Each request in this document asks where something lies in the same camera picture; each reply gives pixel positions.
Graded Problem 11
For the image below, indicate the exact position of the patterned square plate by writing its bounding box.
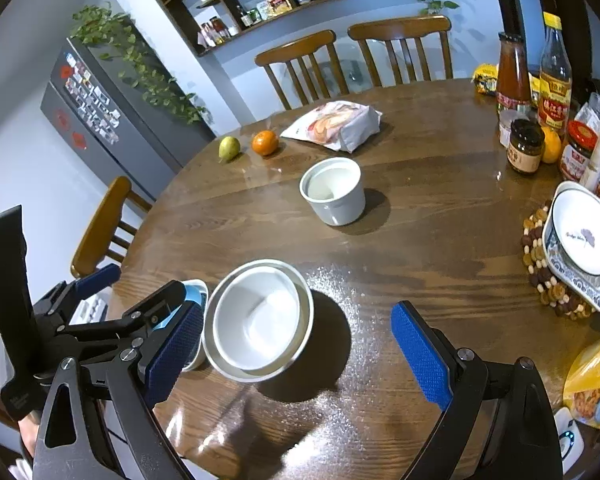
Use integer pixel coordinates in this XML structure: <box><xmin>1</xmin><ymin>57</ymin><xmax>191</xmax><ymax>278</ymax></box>
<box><xmin>182</xmin><ymin>302</ymin><xmax>207</xmax><ymax>373</ymax></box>

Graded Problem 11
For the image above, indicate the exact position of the large white bowl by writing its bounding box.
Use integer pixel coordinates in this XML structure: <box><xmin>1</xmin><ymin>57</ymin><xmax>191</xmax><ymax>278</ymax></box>
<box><xmin>202</xmin><ymin>259</ymin><xmax>314</xmax><ymax>384</ymax></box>

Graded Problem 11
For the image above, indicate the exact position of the medium white bowl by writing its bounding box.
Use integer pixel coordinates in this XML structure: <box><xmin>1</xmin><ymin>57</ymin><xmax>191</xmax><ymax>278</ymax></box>
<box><xmin>212</xmin><ymin>266</ymin><xmax>300</xmax><ymax>370</ymax></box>

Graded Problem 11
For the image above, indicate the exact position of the person's hand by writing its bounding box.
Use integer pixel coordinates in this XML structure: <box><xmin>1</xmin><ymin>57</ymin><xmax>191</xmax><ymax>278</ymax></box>
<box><xmin>18</xmin><ymin>413</ymin><xmax>40</xmax><ymax>456</ymax></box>

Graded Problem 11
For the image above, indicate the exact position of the wooden chair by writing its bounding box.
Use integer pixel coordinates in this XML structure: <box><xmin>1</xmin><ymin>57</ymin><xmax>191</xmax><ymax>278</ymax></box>
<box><xmin>70</xmin><ymin>176</ymin><xmax>152</xmax><ymax>278</ymax></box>
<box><xmin>348</xmin><ymin>15</ymin><xmax>454</xmax><ymax>88</ymax></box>
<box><xmin>254</xmin><ymin>29</ymin><xmax>350</xmax><ymax>110</ymax></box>

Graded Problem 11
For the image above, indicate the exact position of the white electronic device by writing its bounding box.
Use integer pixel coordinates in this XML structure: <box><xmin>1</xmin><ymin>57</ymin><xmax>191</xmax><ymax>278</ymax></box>
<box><xmin>554</xmin><ymin>408</ymin><xmax>584</xmax><ymax>474</ymax></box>

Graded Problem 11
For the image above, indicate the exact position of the beaded wooden trivet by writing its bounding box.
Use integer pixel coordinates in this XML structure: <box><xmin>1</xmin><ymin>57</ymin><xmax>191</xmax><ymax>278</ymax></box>
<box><xmin>520</xmin><ymin>200</ymin><xmax>595</xmax><ymax>322</ymax></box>

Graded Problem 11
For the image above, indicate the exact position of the yellow chips bag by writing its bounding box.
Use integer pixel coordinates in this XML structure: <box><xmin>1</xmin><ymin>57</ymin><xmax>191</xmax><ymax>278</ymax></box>
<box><xmin>562</xmin><ymin>341</ymin><xmax>600</xmax><ymax>430</ymax></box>

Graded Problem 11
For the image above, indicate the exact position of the patterned square dish on trivet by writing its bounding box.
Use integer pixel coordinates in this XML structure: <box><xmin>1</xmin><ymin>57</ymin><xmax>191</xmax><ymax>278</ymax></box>
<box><xmin>542</xmin><ymin>181</ymin><xmax>600</xmax><ymax>312</ymax></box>

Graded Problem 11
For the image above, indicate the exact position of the green pear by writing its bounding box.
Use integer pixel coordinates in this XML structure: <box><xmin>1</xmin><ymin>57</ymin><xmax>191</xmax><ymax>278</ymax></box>
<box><xmin>218</xmin><ymin>136</ymin><xmax>242</xmax><ymax>162</ymax></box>

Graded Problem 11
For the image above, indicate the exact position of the grey refrigerator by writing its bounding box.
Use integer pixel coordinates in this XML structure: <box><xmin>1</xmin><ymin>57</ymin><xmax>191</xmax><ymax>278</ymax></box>
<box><xmin>41</xmin><ymin>38</ymin><xmax>215</xmax><ymax>203</ymax></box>

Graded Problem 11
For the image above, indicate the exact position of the white bowl with flower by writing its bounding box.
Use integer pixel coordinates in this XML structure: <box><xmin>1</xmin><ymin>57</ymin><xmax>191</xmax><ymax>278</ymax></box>
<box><xmin>552</xmin><ymin>188</ymin><xmax>600</xmax><ymax>276</ymax></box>

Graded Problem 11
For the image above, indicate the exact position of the white ceramic cup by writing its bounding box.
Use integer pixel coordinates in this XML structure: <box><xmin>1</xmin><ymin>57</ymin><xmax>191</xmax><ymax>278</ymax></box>
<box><xmin>299</xmin><ymin>157</ymin><xmax>366</xmax><ymax>226</ymax></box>

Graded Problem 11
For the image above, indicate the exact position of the orange tangerine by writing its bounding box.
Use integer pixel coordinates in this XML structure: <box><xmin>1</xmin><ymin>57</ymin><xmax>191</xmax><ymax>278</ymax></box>
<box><xmin>251</xmin><ymin>130</ymin><xmax>279</xmax><ymax>157</ymax></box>

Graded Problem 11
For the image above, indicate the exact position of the hanging green vine plant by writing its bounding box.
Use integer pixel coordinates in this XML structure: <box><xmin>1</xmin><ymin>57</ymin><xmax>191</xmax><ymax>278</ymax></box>
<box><xmin>70</xmin><ymin>4</ymin><xmax>207</xmax><ymax>125</ymax></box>

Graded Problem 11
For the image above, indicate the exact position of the lemon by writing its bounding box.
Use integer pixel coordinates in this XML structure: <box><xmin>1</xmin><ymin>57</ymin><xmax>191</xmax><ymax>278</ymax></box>
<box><xmin>541</xmin><ymin>126</ymin><xmax>562</xmax><ymax>165</ymax></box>

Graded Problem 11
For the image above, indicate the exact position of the dark sauce jar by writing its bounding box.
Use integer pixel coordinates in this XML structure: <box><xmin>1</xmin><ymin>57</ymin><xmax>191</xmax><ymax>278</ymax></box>
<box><xmin>506</xmin><ymin>118</ymin><xmax>545</xmax><ymax>174</ymax></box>

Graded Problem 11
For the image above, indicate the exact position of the white snack bag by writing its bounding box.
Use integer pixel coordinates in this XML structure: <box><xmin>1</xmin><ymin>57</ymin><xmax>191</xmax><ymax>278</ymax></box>
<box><xmin>280</xmin><ymin>100</ymin><xmax>382</xmax><ymax>153</ymax></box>

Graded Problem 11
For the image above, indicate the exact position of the red chili jar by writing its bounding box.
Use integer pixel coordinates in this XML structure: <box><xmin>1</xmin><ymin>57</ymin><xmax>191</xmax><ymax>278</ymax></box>
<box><xmin>559</xmin><ymin>120</ymin><xmax>597</xmax><ymax>182</ymax></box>

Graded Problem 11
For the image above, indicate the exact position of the red sauce bottle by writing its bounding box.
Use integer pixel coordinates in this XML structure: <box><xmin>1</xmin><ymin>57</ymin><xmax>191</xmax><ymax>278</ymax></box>
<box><xmin>496</xmin><ymin>32</ymin><xmax>532</xmax><ymax>114</ymax></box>

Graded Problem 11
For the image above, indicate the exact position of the yellow snack packet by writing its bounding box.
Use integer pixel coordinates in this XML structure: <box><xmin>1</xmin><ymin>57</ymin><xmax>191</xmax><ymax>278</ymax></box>
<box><xmin>471</xmin><ymin>63</ymin><xmax>498</xmax><ymax>96</ymax></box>

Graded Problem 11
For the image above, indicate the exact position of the clear plastic cup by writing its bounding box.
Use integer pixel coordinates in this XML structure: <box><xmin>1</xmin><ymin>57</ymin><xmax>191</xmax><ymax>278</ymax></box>
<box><xmin>576</xmin><ymin>92</ymin><xmax>600</xmax><ymax>134</ymax></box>

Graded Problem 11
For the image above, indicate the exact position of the wooden chair back left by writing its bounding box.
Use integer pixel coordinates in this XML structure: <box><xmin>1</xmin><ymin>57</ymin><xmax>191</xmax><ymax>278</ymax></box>
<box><xmin>254</xmin><ymin>29</ymin><xmax>350</xmax><ymax>110</ymax></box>

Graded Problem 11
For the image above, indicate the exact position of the wooden chair back right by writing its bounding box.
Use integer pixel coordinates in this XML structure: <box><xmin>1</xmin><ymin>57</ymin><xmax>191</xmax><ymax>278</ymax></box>
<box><xmin>348</xmin><ymin>15</ymin><xmax>454</xmax><ymax>88</ymax></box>

